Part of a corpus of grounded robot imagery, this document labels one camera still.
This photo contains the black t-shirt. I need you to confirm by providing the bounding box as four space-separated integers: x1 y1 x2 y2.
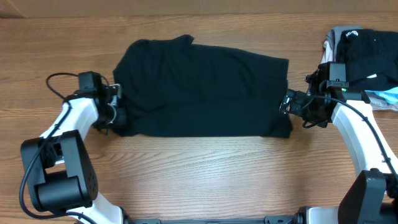
113 35 293 138

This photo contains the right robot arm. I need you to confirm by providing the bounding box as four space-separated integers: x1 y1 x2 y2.
280 62 397 224

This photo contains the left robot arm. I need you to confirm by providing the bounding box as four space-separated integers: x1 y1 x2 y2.
19 72 132 223

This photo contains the grey folded garment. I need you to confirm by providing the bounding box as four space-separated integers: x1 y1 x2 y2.
321 25 362 63

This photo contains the light blue folded garment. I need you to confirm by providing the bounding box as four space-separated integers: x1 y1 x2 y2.
367 87 398 105

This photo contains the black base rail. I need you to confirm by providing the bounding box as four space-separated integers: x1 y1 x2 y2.
124 213 307 224

